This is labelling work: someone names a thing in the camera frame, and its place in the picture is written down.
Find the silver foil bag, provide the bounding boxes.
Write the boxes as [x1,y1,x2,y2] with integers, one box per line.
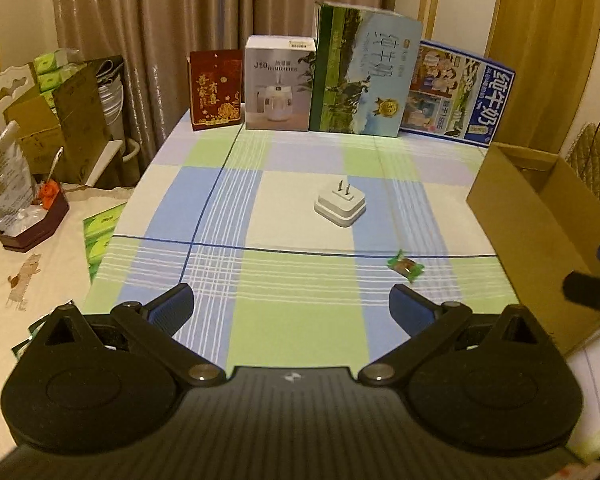
[0,120,35,232]

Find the wooden door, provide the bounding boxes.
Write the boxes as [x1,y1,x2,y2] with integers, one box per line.
[486,0,600,153]

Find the green milk carton box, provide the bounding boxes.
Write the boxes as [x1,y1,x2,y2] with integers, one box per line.
[309,2,422,138]

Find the quilted beige chair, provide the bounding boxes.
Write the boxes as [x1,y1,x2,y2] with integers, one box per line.
[565,122,600,201]

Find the checkered tablecloth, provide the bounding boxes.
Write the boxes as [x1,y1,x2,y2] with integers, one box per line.
[83,118,516,370]

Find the white carved chair back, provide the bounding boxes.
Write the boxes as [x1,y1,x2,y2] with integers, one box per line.
[0,63,40,132]

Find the green wrapped candy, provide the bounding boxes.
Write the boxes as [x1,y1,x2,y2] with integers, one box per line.
[387,249,425,283]

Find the stacked green tissue packs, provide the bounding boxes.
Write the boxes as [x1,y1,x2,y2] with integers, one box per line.
[33,48,85,112]

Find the red gift box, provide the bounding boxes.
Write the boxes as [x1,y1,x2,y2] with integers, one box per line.
[188,49,243,130]

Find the brown cardboard storage box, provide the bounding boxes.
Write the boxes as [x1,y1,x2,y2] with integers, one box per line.
[6,66,109,184]

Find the brown curtain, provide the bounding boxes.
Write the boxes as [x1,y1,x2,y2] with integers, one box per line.
[54,0,395,165]

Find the white humidifier box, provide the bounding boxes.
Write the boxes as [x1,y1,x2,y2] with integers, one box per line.
[243,35,316,131]

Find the dark wooden tray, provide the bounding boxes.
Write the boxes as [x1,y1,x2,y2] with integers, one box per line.
[0,186,71,254]

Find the open cardboard box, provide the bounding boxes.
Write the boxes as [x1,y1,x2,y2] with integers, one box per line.
[467,143,600,354]

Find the blue milk carton box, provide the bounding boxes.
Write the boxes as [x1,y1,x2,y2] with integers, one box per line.
[401,39,516,146]

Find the white power adapter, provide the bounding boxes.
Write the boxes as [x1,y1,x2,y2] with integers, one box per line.
[314,177,366,228]

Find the green tissue pack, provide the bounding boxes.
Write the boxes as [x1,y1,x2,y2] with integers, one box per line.
[83,203,125,282]

